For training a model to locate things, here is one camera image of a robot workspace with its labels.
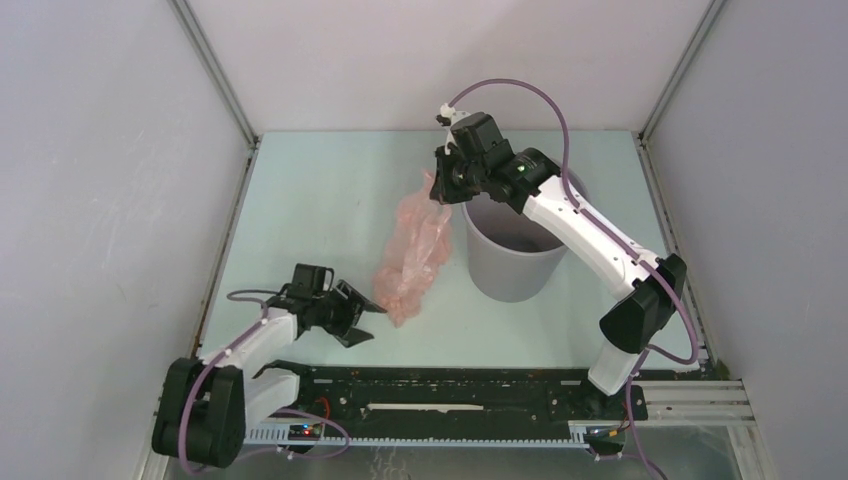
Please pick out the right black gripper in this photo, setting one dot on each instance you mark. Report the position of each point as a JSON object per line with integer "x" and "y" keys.
{"x": 444, "y": 190}

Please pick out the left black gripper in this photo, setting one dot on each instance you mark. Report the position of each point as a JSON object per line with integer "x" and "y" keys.
{"x": 354, "y": 335}

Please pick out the pink plastic trash bag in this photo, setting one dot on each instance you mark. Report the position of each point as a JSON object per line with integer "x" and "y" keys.
{"x": 419, "y": 246}

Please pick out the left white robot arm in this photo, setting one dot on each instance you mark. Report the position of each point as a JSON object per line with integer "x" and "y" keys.
{"x": 209, "y": 403}

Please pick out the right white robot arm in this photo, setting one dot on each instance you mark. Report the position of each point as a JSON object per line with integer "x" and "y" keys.
{"x": 646, "y": 287}

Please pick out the grey round trash bin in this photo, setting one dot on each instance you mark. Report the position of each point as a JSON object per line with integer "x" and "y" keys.
{"x": 510, "y": 257}

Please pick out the small circuit board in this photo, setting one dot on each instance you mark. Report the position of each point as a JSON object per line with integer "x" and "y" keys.
{"x": 304, "y": 433}

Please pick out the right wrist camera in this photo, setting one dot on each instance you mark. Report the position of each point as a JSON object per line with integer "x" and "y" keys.
{"x": 447, "y": 117}

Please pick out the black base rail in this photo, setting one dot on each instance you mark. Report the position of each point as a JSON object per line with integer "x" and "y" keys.
{"x": 464, "y": 403}

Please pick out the white toothed cable tray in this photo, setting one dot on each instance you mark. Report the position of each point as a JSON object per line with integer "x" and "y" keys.
{"x": 283, "y": 434}

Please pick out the right aluminium frame post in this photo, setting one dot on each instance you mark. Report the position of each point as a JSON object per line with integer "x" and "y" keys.
{"x": 694, "y": 45}

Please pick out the aluminium frame post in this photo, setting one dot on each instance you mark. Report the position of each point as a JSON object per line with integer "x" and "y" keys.
{"x": 190, "y": 23}
{"x": 694, "y": 45}

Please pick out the left aluminium frame post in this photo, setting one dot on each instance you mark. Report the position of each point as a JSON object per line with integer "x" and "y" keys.
{"x": 190, "y": 23}

